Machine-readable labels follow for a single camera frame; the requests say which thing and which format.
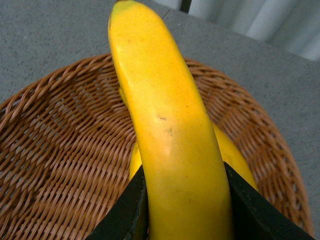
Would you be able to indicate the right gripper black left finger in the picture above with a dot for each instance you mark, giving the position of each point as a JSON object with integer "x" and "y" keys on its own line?
{"x": 128, "y": 218}

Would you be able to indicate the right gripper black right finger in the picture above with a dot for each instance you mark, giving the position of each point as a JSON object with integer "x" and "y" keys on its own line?
{"x": 254, "y": 217}

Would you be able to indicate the brown wicker basket, right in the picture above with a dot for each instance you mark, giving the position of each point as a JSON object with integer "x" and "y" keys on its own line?
{"x": 66, "y": 142}

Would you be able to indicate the curved yellow banana in basket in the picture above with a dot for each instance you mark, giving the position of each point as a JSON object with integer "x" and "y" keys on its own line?
{"x": 235, "y": 157}

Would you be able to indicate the white pleated curtain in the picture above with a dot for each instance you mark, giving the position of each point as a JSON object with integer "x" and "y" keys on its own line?
{"x": 292, "y": 25}

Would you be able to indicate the large yellow banana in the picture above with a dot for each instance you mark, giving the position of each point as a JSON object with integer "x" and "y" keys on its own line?
{"x": 188, "y": 192}

